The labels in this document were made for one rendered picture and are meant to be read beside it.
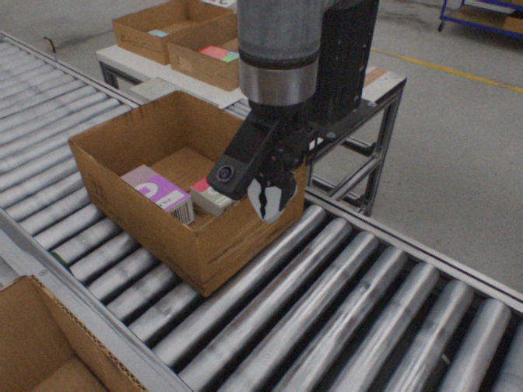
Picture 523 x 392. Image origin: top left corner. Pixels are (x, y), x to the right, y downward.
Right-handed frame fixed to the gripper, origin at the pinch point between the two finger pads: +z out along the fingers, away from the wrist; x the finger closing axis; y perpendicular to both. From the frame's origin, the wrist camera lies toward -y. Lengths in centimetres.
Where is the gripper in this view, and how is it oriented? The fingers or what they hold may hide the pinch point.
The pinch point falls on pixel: (265, 218)
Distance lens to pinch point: 61.0
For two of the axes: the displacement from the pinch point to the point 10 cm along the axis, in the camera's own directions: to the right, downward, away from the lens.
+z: 0.0, 7.4, 6.7
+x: -7.8, -4.2, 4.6
